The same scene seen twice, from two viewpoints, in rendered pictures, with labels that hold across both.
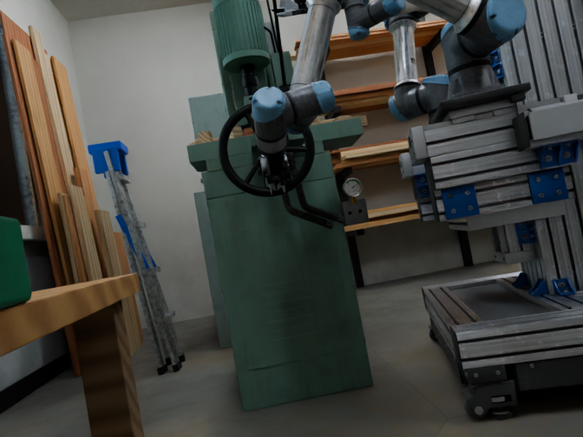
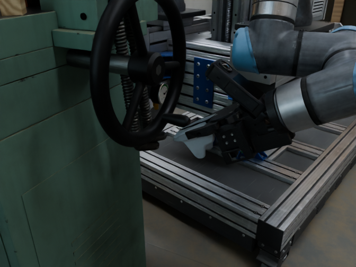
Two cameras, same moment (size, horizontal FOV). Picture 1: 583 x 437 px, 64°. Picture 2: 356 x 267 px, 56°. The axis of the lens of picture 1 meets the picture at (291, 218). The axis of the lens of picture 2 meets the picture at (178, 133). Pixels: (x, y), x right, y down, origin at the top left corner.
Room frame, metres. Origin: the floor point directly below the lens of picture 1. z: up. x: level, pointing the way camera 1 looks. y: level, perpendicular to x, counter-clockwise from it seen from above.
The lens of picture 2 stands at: (1.04, 0.51, 0.97)
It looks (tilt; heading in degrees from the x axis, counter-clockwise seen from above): 27 degrees down; 301
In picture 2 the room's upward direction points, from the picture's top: straight up
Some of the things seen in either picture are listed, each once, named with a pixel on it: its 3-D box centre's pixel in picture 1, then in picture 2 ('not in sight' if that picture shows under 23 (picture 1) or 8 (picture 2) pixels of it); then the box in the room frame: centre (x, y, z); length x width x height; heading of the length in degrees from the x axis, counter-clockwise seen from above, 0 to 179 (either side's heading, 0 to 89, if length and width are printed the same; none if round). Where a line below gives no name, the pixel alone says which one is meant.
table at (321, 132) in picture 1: (275, 143); (62, 20); (1.63, 0.01, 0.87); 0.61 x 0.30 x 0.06; 94
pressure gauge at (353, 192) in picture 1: (352, 191); (158, 96); (1.54, -0.21, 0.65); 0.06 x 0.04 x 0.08; 94
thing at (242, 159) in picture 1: (265, 161); (33, 47); (1.67, 0.06, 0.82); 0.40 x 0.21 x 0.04; 94
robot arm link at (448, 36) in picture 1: (465, 43); not in sight; (1.30, -0.57, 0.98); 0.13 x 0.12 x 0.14; 11
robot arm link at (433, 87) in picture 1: (438, 93); not in sight; (1.80, -0.65, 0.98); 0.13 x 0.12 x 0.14; 46
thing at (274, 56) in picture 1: (283, 73); not in sight; (1.96, -0.07, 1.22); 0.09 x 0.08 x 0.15; 4
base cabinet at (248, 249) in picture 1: (284, 284); (19, 199); (1.85, 0.07, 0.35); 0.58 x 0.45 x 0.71; 4
